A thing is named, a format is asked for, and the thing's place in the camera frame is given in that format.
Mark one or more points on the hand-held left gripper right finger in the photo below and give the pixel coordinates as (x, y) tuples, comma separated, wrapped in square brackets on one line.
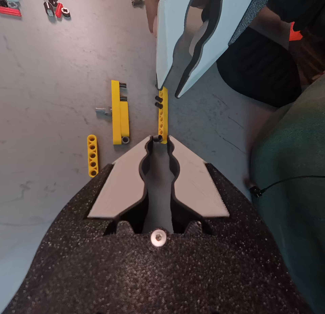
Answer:
[(200, 189)]

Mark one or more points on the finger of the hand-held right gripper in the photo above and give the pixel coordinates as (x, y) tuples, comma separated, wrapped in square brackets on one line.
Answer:
[(223, 27), (170, 27)]

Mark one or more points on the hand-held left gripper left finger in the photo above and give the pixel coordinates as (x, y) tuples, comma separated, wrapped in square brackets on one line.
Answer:
[(119, 189)]

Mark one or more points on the grey lego axle pin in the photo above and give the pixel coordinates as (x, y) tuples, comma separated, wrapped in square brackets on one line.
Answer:
[(138, 0)]

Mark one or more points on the long yellow lego beam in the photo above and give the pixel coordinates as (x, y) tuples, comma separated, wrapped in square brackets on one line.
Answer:
[(165, 116)]

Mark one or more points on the person's right forearm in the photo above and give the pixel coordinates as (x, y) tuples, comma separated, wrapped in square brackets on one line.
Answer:
[(271, 27)]

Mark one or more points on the short yellow lego beam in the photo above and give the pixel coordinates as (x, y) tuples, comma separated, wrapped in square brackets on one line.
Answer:
[(89, 156)]

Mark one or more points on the yellow lego beam assembly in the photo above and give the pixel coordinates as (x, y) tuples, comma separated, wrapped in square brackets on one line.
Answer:
[(116, 111)]

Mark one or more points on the pile of small lego pieces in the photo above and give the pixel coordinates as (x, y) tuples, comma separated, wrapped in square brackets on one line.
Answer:
[(59, 11)]

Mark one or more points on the person's right hand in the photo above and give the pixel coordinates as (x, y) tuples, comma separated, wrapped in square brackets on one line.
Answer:
[(151, 14)]

